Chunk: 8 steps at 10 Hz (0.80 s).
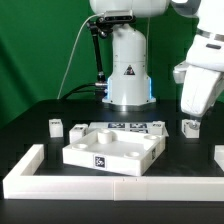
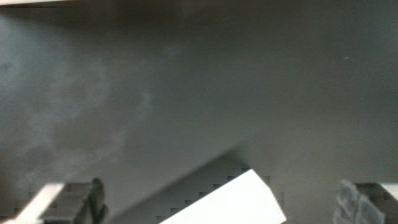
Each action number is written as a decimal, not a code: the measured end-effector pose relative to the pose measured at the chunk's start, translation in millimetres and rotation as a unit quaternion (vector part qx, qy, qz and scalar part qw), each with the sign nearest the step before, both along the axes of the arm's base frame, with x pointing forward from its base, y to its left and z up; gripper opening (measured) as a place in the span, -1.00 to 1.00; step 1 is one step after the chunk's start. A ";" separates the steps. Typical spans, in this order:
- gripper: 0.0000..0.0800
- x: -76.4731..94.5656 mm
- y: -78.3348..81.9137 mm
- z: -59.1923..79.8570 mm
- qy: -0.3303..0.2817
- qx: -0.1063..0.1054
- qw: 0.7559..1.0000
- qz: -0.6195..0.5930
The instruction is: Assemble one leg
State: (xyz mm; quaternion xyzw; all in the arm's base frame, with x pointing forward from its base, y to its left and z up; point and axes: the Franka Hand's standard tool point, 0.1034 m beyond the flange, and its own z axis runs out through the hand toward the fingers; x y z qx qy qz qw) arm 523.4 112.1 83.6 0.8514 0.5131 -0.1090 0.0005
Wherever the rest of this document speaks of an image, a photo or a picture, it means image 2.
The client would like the white marker sheet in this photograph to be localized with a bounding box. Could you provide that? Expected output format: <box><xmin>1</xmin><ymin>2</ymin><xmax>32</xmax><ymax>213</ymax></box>
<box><xmin>160</xmin><ymin>169</ymin><xmax>286</xmax><ymax>224</ymax></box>

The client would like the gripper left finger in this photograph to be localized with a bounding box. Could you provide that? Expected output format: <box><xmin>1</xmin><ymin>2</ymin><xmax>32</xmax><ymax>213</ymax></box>
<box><xmin>0</xmin><ymin>178</ymin><xmax>108</xmax><ymax>224</ymax></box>

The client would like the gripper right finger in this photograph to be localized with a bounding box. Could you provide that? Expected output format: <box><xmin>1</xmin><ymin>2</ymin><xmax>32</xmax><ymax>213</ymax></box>
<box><xmin>334</xmin><ymin>180</ymin><xmax>398</xmax><ymax>224</ymax></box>

